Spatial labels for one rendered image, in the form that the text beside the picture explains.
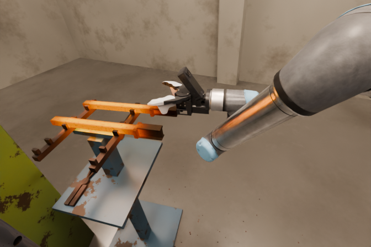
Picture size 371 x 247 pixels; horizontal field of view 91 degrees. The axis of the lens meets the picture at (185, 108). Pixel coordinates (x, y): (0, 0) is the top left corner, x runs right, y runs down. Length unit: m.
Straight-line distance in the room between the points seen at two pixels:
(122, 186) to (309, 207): 1.30
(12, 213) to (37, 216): 0.13
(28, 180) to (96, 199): 0.34
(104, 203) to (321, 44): 0.79
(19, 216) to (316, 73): 1.10
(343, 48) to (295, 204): 1.42
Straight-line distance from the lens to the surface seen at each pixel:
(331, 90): 0.33
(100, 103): 0.83
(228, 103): 0.59
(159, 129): 0.59
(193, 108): 0.64
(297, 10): 2.69
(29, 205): 1.11
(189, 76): 0.58
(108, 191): 0.85
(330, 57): 0.32
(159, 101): 0.59
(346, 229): 1.72
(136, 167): 0.88
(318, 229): 1.63
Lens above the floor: 1.36
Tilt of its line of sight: 35 degrees down
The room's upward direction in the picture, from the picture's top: 5 degrees counter-clockwise
